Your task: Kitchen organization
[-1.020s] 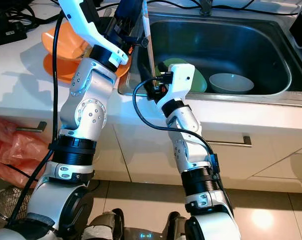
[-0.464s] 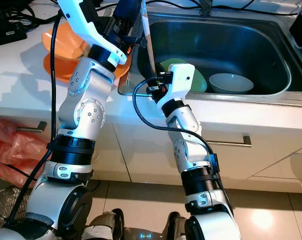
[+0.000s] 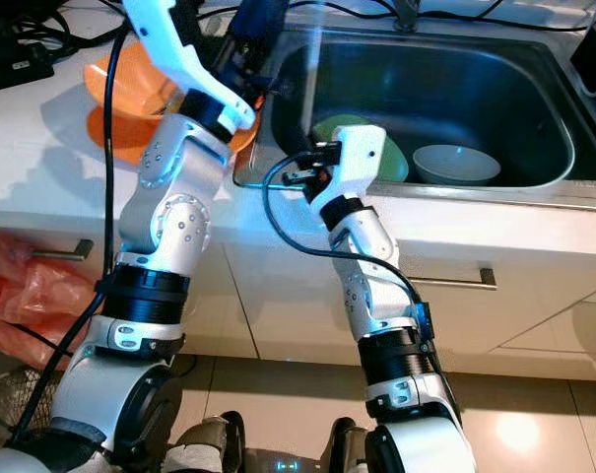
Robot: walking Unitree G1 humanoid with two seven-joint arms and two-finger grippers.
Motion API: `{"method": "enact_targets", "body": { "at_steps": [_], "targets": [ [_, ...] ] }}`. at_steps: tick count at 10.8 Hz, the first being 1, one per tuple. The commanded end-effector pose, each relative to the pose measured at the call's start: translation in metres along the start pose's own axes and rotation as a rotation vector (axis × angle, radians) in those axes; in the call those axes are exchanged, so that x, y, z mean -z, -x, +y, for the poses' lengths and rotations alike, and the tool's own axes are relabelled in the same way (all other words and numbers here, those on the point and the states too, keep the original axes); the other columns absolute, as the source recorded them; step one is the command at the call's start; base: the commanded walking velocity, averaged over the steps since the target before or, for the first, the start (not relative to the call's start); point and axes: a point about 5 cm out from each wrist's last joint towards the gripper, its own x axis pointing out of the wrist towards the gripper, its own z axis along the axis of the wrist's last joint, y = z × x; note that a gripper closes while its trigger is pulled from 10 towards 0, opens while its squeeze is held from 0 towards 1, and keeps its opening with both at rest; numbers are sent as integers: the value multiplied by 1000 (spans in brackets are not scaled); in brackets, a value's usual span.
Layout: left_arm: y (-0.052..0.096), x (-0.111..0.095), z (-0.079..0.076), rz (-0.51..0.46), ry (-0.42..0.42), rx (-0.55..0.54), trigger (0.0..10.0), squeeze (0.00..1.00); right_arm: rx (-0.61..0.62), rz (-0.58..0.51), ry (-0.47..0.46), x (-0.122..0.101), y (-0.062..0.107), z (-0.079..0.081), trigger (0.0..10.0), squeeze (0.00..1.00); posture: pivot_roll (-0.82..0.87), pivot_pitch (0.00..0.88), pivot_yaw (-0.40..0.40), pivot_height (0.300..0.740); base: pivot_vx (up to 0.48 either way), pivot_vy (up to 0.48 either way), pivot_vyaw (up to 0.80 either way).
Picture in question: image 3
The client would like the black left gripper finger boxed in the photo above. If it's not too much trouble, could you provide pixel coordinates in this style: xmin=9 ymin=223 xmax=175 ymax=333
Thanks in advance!
xmin=240 ymin=0 xmax=291 ymax=42

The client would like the black appliance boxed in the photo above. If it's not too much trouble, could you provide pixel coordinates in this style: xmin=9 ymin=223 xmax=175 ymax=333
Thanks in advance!
xmin=570 ymin=0 xmax=596 ymax=98

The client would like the orange plastic bag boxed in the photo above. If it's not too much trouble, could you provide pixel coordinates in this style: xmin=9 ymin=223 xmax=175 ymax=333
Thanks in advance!
xmin=0 ymin=232 xmax=87 ymax=371

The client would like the green plate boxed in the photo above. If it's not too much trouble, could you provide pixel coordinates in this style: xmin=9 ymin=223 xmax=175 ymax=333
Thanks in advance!
xmin=312 ymin=113 xmax=409 ymax=183

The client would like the black power strip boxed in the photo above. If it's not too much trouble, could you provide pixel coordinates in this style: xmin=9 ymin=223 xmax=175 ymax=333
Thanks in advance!
xmin=0 ymin=34 xmax=57 ymax=95

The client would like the dark metal faucet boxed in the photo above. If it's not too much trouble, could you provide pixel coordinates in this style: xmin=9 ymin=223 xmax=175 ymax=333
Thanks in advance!
xmin=394 ymin=0 xmax=425 ymax=33

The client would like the orange plastic bowl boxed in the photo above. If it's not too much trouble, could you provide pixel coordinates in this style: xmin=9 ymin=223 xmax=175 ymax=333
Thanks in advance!
xmin=83 ymin=39 xmax=190 ymax=119

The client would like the robot right leg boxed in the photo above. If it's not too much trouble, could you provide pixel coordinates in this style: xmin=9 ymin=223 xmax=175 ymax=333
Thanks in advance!
xmin=322 ymin=419 xmax=377 ymax=473

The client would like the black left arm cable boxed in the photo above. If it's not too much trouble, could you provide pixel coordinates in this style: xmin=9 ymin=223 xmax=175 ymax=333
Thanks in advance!
xmin=7 ymin=25 xmax=131 ymax=444

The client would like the orange plastic plate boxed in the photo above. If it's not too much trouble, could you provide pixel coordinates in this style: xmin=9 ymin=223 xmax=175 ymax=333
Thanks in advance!
xmin=86 ymin=103 xmax=170 ymax=166

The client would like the gold metal spoon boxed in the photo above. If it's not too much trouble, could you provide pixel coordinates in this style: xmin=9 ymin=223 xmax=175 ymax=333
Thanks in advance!
xmin=150 ymin=69 xmax=190 ymax=117

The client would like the stainless steel sink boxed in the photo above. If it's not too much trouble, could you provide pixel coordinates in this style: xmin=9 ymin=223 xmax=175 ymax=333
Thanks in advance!
xmin=232 ymin=22 xmax=596 ymax=198

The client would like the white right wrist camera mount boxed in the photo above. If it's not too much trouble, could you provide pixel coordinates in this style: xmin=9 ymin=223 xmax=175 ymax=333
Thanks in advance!
xmin=312 ymin=123 xmax=387 ymax=218

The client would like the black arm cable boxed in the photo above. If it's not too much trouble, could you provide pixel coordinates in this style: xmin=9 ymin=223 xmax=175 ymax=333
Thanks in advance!
xmin=261 ymin=148 xmax=436 ymax=346
xmin=7 ymin=25 xmax=131 ymax=444

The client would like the grey bowl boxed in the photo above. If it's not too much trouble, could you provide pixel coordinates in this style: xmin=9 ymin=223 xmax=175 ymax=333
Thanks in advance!
xmin=411 ymin=144 xmax=502 ymax=186

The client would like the black floor cable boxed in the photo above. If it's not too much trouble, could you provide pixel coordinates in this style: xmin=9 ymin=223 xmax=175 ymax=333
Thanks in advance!
xmin=0 ymin=299 xmax=67 ymax=354

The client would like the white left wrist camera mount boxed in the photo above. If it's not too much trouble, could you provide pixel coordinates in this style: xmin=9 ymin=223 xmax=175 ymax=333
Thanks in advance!
xmin=123 ymin=0 xmax=259 ymax=129

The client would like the white kitchen cabinet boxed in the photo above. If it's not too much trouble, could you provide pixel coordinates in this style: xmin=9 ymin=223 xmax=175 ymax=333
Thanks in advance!
xmin=0 ymin=182 xmax=596 ymax=380

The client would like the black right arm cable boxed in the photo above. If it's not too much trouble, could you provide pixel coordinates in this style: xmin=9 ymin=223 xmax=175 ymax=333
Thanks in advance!
xmin=261 ymin=148 xmax=436 ymax=346

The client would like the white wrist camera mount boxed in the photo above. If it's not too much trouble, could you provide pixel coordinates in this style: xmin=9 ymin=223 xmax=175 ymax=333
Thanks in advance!
xmin=123 ymin=0 xmax=259 ymax=129
xmin=312 ymin=123 xmax=387 ymax=218

